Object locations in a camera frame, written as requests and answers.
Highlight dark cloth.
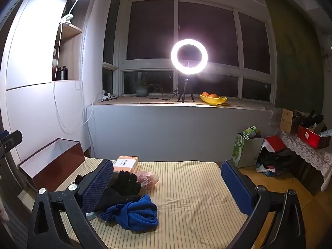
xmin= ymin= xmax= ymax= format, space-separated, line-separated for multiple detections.
xmin=298 ymin=110 xmax=325 ymax=129

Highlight black knit glove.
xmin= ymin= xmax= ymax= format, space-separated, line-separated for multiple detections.
xmin=95 ymin=172 xmax=142 ymax=212

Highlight black tripod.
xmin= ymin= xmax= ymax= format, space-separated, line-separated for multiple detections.
xmin=178 ymin=62 xmax=195 ymax=104

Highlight pile of clothes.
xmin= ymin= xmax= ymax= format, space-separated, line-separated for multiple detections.
xmin=255 ymin=135 xmax=295 ymax=177

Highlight pink plastic bag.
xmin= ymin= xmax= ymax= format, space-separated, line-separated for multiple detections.
xmin=135 ymin=171 xmax=159 ymax=190

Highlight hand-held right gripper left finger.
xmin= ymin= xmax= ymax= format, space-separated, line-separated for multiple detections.
xmin=27 ymin=158 xmax=115 ymax=249

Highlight white power strip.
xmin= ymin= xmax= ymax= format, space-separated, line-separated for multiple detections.
xmin=101 ymin=90 xmax=118 ymax=103

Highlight striped yellow mat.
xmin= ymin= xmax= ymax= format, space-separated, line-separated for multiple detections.
xmin=56 ymin=157 xmax=275 ymax=249

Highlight white ring light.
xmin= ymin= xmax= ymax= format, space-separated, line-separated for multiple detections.
xmin=170 ymin=38 xmax=209 ymax=72

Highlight cardboard box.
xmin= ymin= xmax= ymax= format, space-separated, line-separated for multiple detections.
xmin=280 ymin=108 xmax=301 ymax=135

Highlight red cloth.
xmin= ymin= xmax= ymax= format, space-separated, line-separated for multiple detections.
xmin=263 ymin=135 xmax=287 ymax=152

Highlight black cable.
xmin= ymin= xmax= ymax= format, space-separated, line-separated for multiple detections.
xmin=145 ymin=95 xmax=180 ymax=102

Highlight orange tissue pack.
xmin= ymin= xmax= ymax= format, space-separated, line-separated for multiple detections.
xmin=113 ymin=156 xmax=139 ymax=173

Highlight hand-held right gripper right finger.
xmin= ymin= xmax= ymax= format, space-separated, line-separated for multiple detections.
xmin=220 ymin=160 xmax=306 ymax=249

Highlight wooden wall shelf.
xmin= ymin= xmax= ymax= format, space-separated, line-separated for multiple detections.
xmin=52 ymin=0 xmax=83 ymax=81

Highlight green and white carton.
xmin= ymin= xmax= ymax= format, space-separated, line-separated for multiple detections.
xmin=232 ymin=126 xmax=264 ymax=168

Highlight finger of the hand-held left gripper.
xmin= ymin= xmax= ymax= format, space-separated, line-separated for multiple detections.
xmin=0 ymin=130 xmax=23 ymax=156

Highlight potted plant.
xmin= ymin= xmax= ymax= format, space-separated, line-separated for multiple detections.
xmin=135 ymin=71 xmax=164 ymax=97

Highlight blue cloth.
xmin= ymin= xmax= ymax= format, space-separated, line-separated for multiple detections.
xmin=100 ymin=194 xmax=159 ymax=232

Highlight brown storage box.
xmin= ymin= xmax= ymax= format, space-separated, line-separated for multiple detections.
xmin=18 ymin=138 xmax=86 ymax=192

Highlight white framed window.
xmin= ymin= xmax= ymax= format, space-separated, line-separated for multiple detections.
xmin=102 ymin=0 xmax=277 ymax=104

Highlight white lace cloth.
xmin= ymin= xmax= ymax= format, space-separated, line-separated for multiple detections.
xmin=279 ymin=130 xmax=332 ymax=191

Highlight yellow fruit bowl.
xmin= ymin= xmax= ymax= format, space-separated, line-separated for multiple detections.
xmin=199 ymin=95 xmax=227 ymax=105

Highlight red box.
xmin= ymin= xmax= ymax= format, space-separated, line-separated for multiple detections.
xmin=297 ymin=125 xmax=331 ymax=149

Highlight white lamp cable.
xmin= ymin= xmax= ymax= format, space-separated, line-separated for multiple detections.
xmin=52 ymin=24 xmax=94 ymax=133

